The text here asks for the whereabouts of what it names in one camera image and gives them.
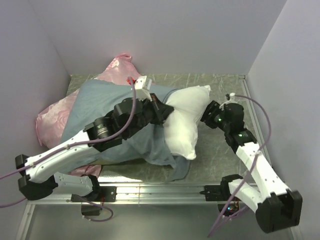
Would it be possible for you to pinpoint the white pillow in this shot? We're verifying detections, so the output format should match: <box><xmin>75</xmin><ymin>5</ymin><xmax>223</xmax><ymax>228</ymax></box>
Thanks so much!
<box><xmin>163</xmin><ymin>85</ymin><xmax>211</xmax><ymax>160</ymax></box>

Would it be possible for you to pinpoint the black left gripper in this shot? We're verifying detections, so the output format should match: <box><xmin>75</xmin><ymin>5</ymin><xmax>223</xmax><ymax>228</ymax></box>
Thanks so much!
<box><xmin>125</xmin><ymin>92</ymin><xmax>175</xmax><ymax>139</ymax></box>

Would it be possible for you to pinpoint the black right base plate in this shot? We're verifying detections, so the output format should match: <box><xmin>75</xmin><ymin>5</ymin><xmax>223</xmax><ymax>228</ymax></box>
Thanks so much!
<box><xmin>199</xmin><ymin>185</ymin><xmax>240</xmax><ymax>217</ymax></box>

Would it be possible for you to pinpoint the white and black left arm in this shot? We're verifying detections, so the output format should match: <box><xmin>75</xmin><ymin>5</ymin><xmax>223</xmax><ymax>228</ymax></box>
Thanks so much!
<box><xmin>15</xmin><ymin>93</ymin><xmax>174</xmax><ymax>201</ymax></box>

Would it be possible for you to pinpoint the pink satin rose pillow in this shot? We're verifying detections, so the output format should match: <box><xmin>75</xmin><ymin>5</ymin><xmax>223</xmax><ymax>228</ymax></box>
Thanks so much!
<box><xmin>35</xmin><ymin>53</ymin><xmax>141</xmax><ymax>177</ymax></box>

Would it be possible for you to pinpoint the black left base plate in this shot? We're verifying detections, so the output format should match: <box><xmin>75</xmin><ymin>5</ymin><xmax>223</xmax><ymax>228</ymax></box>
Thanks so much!
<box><xmin>70</xmin><ymin>186</ymin><xmax>117</xmax><ymax>221</ymax></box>

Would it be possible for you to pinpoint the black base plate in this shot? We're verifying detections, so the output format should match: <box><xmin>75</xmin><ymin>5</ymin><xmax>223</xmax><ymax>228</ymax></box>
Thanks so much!
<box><xmin>199</xmin><ymin>185</ymin><xmax>240</xmax><ymax>217</ymax></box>
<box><xmin>70</xmin><ymin>186</ymin><xmax>117</xmax><ymax>221</ymax></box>

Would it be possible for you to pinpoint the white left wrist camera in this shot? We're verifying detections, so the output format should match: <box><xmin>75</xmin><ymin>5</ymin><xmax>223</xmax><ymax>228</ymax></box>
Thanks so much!
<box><xmin>126</xmin><ymin>75</ymin><xmax>152</xmax><ymax>101</ymax></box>

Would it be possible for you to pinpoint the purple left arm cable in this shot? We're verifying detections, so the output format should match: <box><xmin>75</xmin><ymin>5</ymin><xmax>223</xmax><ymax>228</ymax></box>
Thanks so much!
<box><xmin>0</xmin><ymin>76</ymin><xmax>138</xmax><ymax>209</ymax></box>

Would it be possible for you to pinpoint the aluminium frame rail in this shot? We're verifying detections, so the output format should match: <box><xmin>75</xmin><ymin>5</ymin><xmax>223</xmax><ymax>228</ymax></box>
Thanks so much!
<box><xmin>14</xmin><ymin>74</ymin><xmax>293</xmax><ymax>240</ymax></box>

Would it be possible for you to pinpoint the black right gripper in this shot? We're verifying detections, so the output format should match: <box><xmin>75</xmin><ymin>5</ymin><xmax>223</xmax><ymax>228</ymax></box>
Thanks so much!
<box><xmin>193</xmin><ymin>100</ymin><xmax>231</xmax><ymax>132</ymax></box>

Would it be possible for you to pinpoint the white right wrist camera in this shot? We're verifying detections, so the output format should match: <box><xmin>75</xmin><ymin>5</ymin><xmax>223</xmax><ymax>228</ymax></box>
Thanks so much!
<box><xmin>225</xmin><ymin>92</ymin><xmax>236</xmax><ymax>102</ymax></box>

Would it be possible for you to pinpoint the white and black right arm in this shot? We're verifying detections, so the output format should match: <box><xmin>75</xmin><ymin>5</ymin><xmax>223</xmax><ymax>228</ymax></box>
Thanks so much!
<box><xmin>201</xmin><ymin>101</ymin><xmax>303</xmax><ymax>233</ymax></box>

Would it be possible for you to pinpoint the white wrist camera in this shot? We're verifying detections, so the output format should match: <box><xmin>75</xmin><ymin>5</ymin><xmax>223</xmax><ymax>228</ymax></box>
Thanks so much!
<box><xmin>225</xmin><ymin>92</ymin><xmax>236</xmax><ymax>102</ymax></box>
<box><xmin>126</xmin><ymin>75</ymin><xmax>152</xmax><ymax>101</ymax></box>

